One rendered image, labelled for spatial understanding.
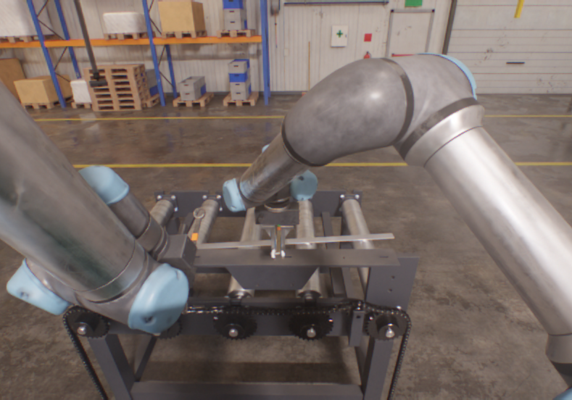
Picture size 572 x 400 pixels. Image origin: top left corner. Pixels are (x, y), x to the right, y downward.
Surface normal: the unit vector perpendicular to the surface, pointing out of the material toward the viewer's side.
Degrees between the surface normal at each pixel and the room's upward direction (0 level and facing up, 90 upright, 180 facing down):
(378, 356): 90
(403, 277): 90
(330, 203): 90
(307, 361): 0
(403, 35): 90
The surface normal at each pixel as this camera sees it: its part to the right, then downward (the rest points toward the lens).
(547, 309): -0.87, 0.27
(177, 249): -0.17, -0.61
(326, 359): -0.01, -0.88
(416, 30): -0.02, 0.48
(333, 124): -0.37, 0.41
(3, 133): 0.95, 0.11
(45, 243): 0.40, 0.65
